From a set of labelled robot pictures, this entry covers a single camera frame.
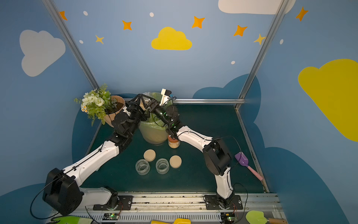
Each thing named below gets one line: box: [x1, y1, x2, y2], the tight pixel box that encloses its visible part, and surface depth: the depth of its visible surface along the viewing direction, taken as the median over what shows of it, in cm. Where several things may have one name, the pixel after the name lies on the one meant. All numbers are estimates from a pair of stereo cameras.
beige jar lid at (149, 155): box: [143, 149, 157, 162], surface depth 93 cm
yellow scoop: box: [150, 218, 192, 224], surface depth 70 cm
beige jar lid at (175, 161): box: [169, 154, 183, 169], surface depth 90 cm
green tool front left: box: [47, 215, 95, 224], surface depth 69 cm
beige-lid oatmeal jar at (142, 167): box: [135, 158, 151, 176], surface depth 86 cm
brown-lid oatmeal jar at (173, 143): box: [167, 134, 181, 149], surface depth 97 cm
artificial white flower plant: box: [73, 83, 118, 126], surface depth 85 cm
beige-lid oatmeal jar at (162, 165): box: [155, 158, 170, 175], surface depth 86 cm
